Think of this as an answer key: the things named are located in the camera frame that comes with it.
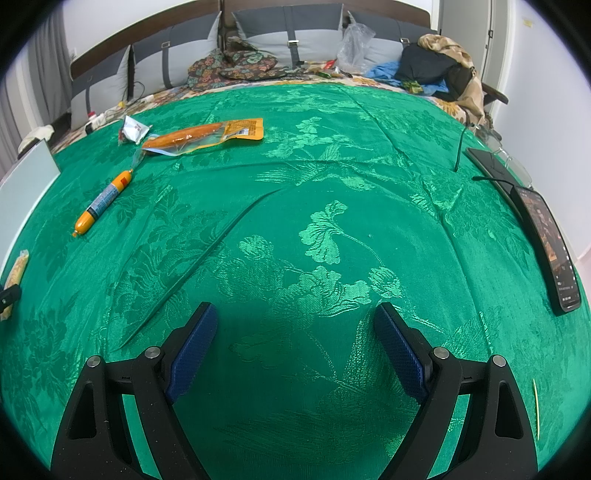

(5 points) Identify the white cloth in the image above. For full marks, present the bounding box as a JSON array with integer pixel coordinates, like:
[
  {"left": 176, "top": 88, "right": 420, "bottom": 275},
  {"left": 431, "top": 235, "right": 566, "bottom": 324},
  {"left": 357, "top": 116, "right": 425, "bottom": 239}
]
[{"left": 18, "top": 124, "right": 56, "bottom": 153}]

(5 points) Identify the dark wooden chair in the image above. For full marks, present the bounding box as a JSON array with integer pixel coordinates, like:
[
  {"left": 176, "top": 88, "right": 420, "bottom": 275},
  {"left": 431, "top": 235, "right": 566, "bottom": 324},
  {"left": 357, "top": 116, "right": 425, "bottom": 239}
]
[{"left": 482, "top": 80, "right": 509, "bottom": 104}]

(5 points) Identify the dark floral cloth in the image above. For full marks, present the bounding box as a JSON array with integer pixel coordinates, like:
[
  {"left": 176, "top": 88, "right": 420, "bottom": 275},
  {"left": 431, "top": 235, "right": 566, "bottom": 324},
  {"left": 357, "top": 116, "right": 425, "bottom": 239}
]
[{"left": 187, "top": 37, "right": 308, "bottom": 93}]

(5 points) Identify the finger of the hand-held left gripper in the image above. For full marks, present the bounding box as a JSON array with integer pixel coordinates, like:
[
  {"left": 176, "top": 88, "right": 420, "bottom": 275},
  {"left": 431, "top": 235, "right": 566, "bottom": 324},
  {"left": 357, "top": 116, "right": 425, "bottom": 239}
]
[{"left": 0, "top": 284, "right": 22, "bottom": 319}]

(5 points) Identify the black tablet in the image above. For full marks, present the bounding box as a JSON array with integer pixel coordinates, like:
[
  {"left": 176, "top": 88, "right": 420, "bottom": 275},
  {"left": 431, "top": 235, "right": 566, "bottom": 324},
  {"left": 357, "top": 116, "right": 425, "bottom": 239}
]
[{"left": 465, "top": 148, "right": 522, "bottom": 204}]

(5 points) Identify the thin yellow stick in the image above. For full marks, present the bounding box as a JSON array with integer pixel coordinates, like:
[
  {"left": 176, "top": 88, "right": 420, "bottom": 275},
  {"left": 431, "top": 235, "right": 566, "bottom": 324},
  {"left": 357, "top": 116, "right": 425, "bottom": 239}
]
[{"left": 532, "top": 378, "right": 542, "bottom": 440}]

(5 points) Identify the smartphone with lit screen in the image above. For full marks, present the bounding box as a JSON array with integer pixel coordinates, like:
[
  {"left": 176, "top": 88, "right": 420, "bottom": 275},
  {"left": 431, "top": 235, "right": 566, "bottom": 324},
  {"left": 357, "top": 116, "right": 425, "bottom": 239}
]
[{"left": 513, "top": 185, "right": 583, "bottom": 316}]

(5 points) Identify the silver blue snack packet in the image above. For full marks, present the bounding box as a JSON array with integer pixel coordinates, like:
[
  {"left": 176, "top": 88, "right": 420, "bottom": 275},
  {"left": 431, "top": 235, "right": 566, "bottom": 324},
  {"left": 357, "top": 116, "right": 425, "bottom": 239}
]
[{"left": 117, "top": 115, "right": 152, "bottom": 147}]

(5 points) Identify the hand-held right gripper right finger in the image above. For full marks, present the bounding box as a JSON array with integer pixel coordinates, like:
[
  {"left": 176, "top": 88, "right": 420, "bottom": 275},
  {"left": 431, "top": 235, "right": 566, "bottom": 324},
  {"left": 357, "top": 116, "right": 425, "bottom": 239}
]
[{"left": 373, "top": 302, "right": 539, "bottom": 480}]

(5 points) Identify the green floral blanket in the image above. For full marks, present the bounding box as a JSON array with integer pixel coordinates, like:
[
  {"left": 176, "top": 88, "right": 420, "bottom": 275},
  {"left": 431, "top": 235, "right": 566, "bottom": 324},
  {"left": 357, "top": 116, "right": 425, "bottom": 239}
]
[{"left": 0, "top": 83, "right": 585, "bottom": 480}]

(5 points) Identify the small red wrapper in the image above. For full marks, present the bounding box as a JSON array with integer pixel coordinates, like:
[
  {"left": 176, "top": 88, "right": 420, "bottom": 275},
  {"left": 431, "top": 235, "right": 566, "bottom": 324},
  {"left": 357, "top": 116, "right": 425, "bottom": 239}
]
[{"left": 311, "top": 59, "right": 352, "bottom": 78}]

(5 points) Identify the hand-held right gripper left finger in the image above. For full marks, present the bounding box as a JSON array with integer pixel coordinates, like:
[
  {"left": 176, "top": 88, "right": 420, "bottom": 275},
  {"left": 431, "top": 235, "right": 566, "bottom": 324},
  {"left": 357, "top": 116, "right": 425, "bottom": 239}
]
[{"left": 50, "top": 301, "right": 219, "bottom": 480}]

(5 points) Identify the grey pillow with strap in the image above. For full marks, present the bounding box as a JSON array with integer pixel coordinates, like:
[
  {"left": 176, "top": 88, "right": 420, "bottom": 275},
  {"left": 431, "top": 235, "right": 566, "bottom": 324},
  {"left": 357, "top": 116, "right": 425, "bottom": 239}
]
[
  {"left": 70, "top": 45, "right": 132, "bottom": 132},
  {"left": 232, "top": 4, "right": 345, "bottom": 65},
  {"left": 347, "top": 10, "right": 439, "bottom": 65},
  {"left": 131, "top": 11, "right": 223, "bottom": 90}
]

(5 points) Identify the beige cracker packet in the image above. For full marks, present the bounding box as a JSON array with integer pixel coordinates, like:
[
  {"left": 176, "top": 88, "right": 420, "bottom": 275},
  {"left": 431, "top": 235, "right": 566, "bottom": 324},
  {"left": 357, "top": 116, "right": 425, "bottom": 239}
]
[{"left": 0, "top": 249, "right": 29, "bottom": 321}]

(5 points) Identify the blue cloth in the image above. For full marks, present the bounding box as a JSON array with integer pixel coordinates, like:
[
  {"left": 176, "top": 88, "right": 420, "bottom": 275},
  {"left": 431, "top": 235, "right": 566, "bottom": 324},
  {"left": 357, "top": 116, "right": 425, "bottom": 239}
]
[{"left": 365, "top": 61, "right": 451, "bottom": 97}]

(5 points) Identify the pale grey panel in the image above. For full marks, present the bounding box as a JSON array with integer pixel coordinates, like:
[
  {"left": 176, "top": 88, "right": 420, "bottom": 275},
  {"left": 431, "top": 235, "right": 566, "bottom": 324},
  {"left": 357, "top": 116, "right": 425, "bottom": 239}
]
[{"left": 0, "top": 140, "right": 62, "bottom": 278}]

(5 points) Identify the clear plastic bag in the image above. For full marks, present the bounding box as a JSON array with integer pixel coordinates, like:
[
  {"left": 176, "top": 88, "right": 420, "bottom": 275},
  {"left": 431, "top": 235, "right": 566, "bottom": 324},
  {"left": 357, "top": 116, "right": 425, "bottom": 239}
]
[{"left": 336, "top": 23, "right": 376, "bottom": 75}]

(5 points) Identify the grey curtain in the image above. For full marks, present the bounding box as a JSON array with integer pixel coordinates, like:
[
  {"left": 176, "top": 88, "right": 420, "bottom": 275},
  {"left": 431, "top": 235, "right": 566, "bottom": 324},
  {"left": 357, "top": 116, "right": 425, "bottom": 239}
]
[{"left": 7, "top": 14, "right": 71, "bottom": 139}]

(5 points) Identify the black bag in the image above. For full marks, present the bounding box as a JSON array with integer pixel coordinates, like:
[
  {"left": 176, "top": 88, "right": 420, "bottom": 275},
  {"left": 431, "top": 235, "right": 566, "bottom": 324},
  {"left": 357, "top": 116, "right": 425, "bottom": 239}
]
[{"left": 396, "top": 44, "right": 474, "bottom": 102}]

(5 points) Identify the orange sausage pouch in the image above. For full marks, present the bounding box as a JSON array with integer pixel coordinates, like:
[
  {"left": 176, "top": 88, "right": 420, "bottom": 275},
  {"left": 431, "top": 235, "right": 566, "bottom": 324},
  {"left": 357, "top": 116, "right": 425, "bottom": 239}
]
[{"left": 131, "top": 117, "right": 265, "bottom": 171}]

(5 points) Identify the white door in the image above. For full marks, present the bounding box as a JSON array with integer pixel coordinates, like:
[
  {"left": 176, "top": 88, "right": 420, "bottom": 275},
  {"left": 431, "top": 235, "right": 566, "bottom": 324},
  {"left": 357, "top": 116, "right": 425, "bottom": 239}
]
[{"left": 438, "top": 0, "right": 502, "bottom": 121}]

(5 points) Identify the orange sausage stick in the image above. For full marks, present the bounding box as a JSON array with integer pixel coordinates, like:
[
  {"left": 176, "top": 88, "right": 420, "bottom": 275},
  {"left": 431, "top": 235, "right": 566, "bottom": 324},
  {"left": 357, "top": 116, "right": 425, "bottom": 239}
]
[{"left": 72, "top": 170, "right": 136, "bottom": 239}]

